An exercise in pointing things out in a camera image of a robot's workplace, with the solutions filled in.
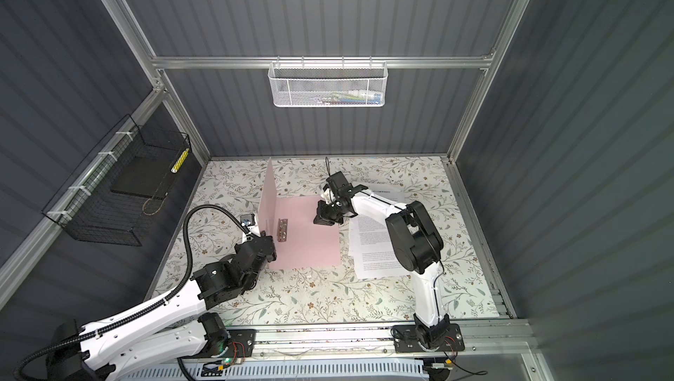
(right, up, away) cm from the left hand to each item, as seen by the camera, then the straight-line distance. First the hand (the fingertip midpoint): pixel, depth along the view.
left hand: (267, 235), depth 78 cm
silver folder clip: (0, -2, +19) cm, 19 cm away
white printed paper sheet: (+34, -8, +15) cm, 38 cm away
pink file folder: (+2, +1, +22) cm, 22 cm away
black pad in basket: (-37, +18, +1) cm, 41 cm away
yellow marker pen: (-29, +24, +6) cm, 38 cm away
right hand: (+13, +1, +15) cm, 20 cm away
